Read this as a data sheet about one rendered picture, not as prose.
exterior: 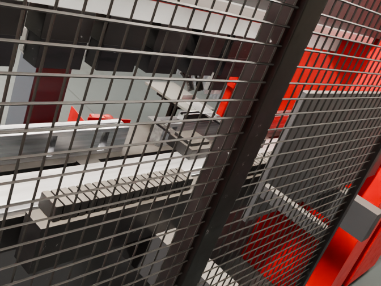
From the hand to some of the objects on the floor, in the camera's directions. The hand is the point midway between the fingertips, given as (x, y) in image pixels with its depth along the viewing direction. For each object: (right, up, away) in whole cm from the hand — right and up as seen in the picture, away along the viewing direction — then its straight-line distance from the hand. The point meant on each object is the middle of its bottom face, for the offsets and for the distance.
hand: (195, 86), depth 200 cm
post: (-42, -142, -79) cm, 168 cm away
